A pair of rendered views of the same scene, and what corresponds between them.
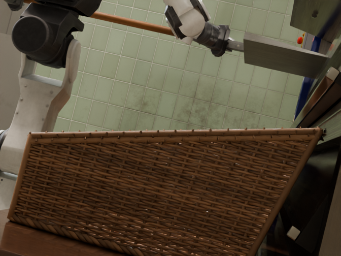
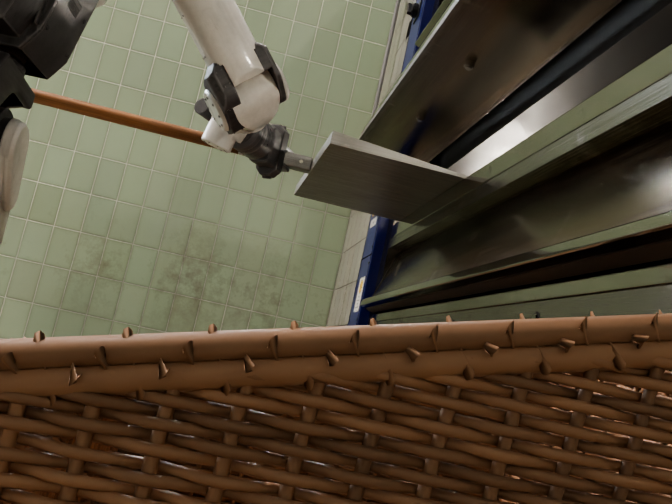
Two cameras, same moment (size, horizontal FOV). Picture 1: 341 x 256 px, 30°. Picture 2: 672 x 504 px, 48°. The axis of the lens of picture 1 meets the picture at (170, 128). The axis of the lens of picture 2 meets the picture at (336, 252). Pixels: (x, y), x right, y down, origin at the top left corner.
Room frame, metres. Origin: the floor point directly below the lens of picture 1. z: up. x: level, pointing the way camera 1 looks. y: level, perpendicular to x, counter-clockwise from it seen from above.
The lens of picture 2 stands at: (0.80, 0.19, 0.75)
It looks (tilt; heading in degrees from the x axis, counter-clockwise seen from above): 9 degrees up; 343
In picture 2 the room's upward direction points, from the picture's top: 12 degrees clockwise
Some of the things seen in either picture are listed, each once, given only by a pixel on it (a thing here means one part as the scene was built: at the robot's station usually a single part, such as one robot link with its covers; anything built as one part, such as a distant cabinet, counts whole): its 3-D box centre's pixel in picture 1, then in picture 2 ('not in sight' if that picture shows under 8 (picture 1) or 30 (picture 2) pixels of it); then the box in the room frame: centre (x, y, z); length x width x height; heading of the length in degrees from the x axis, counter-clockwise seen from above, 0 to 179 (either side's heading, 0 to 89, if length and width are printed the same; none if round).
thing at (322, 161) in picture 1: (301, 179); not in sight; (1.88, -0.41, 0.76); 1.79 x 0.11 x 0.19; 171
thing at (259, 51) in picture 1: (290, 59); (383, 186); (2.45, -0.38, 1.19); 0.55 x 0.36 x 0.03; 172
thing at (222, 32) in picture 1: (212, 36); (261, 143); (2.41, -0.07, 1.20); 0.12 x 0.10 x 0.13; 137
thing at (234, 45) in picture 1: (233, 45); (292, 161); (2.48, -0.16, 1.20); 0.09 x 0.04 x 0.03; 82
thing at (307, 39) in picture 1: (309, 42); not in sight; (3.37, -0.60, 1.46); 0.10 x 0.07 x 0.10; 171
